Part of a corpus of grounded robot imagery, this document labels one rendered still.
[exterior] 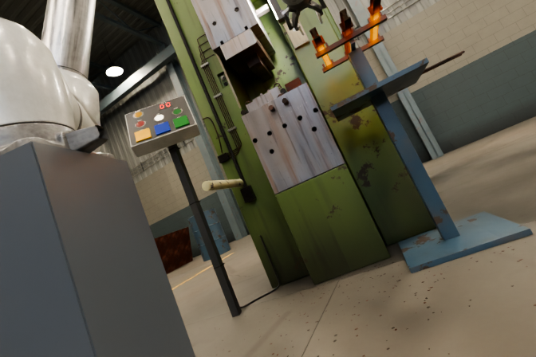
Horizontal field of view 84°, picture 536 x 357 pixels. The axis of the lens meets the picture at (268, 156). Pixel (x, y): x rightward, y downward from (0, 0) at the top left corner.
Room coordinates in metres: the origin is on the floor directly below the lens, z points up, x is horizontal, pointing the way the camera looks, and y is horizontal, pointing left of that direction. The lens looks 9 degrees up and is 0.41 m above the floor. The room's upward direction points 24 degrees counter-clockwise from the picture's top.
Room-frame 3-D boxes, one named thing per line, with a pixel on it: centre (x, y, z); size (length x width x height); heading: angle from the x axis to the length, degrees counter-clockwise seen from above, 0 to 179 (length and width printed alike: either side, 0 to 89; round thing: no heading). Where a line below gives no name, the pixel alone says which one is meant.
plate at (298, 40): (1.60, -0.43, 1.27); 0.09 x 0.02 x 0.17; 77
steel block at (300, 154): (1.74, -0.20, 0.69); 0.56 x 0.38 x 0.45; 167
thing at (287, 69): (2.05, -0.26, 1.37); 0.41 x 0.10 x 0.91; 77
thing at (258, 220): (1.96, 0.11, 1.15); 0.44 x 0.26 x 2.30; 167
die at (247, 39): (1.75, -0.14, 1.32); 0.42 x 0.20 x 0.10; 167
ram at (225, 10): (1.74, -0.19, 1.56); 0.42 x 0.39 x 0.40; 167
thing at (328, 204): (1.74, -0.20, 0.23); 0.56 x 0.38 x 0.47; 167
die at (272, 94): (1.75, -0.14, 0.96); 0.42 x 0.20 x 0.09; 167
